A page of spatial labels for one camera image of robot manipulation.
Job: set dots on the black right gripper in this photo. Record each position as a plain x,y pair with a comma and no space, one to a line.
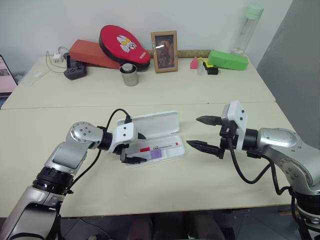
228,135

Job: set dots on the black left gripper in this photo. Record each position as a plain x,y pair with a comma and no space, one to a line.
124,151

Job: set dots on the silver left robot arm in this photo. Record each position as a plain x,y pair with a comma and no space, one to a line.
80,132

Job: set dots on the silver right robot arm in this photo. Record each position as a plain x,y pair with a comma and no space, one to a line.
275,140

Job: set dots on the white marker with red cap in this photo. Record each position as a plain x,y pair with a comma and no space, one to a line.
162,145

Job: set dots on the white plastic pencil case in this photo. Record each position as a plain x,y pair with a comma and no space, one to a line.
160,125

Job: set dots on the red paddle case with cartoon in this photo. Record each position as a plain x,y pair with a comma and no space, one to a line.
122,45

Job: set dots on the purple eraser block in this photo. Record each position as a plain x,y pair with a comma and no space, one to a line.
156,154

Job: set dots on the small black clip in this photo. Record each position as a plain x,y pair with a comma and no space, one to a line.
212,70

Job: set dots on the clear yellow plastic piece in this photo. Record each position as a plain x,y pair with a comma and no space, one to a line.
201,66

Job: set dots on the small pink house shape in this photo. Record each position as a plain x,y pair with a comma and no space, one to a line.
194,63

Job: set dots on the steel cylinder tin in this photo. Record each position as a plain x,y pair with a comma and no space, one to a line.
128,75

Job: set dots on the green rectangular box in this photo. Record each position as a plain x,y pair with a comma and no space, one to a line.
227,60

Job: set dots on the brown cork roll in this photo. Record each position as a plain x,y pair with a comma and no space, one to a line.
192,53

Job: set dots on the black desk phone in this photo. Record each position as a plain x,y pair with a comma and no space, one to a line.
75,71

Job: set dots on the clear bottle with green cap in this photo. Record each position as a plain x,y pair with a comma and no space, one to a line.
246,32

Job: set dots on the orange-red cardboard box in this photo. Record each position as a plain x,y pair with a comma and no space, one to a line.
85,52

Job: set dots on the white charger plug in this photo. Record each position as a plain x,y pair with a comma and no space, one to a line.
57,58

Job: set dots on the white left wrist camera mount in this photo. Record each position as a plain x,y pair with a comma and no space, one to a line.
123,135

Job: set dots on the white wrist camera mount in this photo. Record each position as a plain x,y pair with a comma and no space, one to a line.
238,115
123,135

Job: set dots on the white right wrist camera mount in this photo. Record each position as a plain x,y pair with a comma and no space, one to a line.
238,115

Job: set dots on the wooden picture frame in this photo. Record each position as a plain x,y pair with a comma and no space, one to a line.
165,51

